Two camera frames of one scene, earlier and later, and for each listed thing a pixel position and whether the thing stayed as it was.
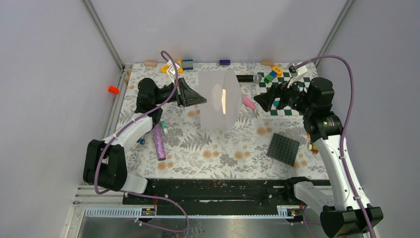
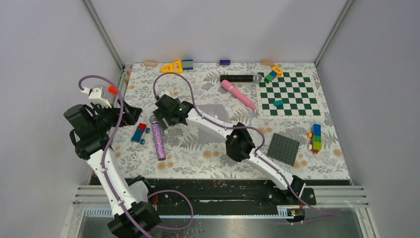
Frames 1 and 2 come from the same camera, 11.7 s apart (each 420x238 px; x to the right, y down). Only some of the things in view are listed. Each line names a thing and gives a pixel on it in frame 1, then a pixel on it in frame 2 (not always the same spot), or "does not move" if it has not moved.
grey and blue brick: [187, 64] does not move
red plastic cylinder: [113, 89] does not move
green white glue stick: [165, 131] does not move
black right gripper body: [292, 97] to [161, 115]
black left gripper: [190, 97] to [131, 118]
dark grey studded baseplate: [284, 149] does not move
